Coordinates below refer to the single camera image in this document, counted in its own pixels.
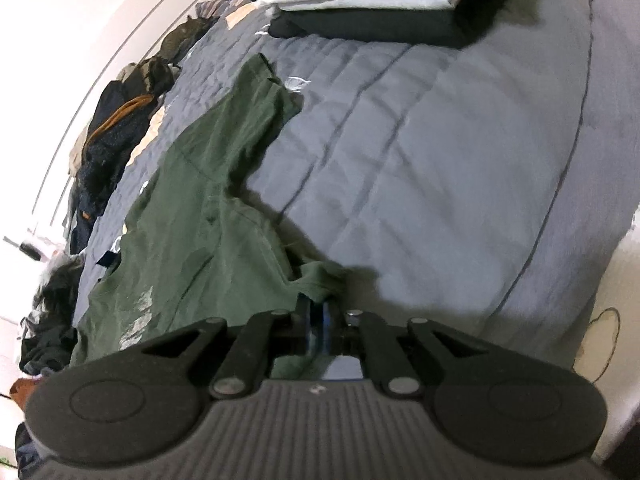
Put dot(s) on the dark green t-shirt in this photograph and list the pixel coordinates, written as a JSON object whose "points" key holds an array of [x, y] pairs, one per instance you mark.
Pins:
{"points": [[200, 210]]}

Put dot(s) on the beige garment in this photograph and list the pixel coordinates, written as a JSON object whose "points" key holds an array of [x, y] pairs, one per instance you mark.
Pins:
{"points": [[76, 155]]}

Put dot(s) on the olive camouflage garment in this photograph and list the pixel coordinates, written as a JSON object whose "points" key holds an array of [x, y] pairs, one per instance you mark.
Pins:
{"points": [[190, 35]]}

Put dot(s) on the orange brown garment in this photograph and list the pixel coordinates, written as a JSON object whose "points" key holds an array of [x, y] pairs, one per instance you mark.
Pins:
{"points": [[25, 392]]}

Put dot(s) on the white cartoon printed bed side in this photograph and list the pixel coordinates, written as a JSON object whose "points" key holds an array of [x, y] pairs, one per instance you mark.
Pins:
{"points": [[615, 285]]}

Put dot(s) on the pile of dark clothes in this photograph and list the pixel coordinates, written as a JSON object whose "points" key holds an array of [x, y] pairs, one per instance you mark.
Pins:
{"points": [[50, 320]]}

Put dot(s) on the grey quilted printed blanket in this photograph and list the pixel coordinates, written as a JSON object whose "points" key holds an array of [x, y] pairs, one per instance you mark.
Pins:
{"points": [[425, 160]]}

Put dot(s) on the folded black garment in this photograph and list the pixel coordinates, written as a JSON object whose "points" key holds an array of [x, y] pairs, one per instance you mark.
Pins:
{"points": [[400, 27]]}

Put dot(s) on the navy dotted jacket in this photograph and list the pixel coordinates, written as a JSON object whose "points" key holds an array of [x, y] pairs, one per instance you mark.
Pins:
{"points": [[105, 160]]}

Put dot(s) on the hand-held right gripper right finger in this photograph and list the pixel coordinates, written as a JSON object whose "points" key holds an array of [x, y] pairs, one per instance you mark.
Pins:
{"points": [[328, 327]]}

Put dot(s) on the black hairbrush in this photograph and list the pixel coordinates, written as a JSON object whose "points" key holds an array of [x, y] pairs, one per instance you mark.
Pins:
{"points": [[27, 249]]}

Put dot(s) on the white bed headboard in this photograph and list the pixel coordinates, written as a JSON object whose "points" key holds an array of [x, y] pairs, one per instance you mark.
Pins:
{"points": [[100, 60]]}

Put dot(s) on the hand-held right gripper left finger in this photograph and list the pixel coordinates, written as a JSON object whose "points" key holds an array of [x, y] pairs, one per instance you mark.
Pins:
{"points": [[304, 327]]}

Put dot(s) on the striped bed sheet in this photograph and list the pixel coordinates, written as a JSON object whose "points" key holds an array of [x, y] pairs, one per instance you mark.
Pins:
{"points": [[220, 2]]}

